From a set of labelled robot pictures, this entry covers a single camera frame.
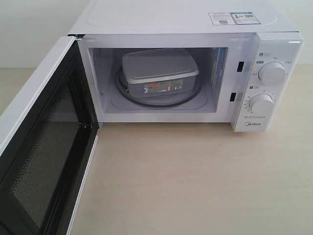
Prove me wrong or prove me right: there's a white plastic lidded container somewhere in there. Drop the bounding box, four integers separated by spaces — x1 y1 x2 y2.
122 48 199 98

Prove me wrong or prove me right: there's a white microwave oven body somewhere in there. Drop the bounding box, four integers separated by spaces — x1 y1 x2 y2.
69 0 304 132

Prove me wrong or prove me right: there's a glass turntable plate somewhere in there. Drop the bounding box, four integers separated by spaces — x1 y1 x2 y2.
114 68 202 109

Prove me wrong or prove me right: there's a white lower control knob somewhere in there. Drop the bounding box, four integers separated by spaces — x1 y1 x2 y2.
249 94 273 114

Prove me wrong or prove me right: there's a white control knob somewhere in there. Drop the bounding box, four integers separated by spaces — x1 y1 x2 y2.
249 94 273 114
258 62 286 86

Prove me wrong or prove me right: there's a white upper control knob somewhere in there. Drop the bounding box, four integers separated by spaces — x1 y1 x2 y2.
258 62 286 86

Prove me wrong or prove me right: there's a blue white warning sticker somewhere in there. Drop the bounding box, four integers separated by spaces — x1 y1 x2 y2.
208 12 261 25

